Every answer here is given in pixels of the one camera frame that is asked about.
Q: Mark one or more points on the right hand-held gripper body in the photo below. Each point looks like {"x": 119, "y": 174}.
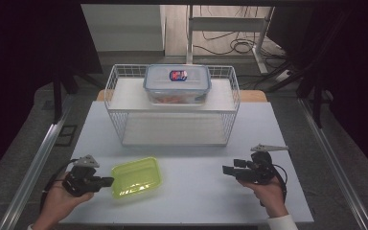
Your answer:
{"x": 262, "y": 171}

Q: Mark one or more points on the white cabinet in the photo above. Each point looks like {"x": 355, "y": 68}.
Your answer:
{"x": 124, "y": 28}

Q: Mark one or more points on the wooden table board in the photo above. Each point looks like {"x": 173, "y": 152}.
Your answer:
{"x": 252, "y": 96}

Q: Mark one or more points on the black floor socket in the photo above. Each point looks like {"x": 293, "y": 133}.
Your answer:
{"x": 66, "y": 134}

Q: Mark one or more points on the person's left hand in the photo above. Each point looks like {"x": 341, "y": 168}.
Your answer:
{"x": 57, "y": 204}

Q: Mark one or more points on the black metal stand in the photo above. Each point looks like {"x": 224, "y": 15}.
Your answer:
{"x": 316, "y": 96}
{"x": 57, "y": 102}

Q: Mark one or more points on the aluminium rail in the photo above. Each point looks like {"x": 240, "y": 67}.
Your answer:
{"x": 35, "y": 169}
{"x": 335, "y": 159}

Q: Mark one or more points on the green plastic container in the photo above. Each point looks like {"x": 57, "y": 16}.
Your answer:
{"x": 137, "y": 177}

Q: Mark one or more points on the white power strip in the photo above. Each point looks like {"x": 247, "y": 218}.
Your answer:
{"x": 283, "y": 75}

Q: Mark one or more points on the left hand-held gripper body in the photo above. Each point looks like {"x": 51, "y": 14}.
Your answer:
{"x": 78, "y": 182}

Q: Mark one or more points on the person's right hand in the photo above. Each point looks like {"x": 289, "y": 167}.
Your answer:
{"x": 273, "y": 198}

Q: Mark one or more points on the clear lidded plastic container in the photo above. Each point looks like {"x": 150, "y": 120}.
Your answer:
{"x": 177, "y": 84}

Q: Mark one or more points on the white metal desk frame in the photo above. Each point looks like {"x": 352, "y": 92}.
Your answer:
{"x": 226, "y": 24}

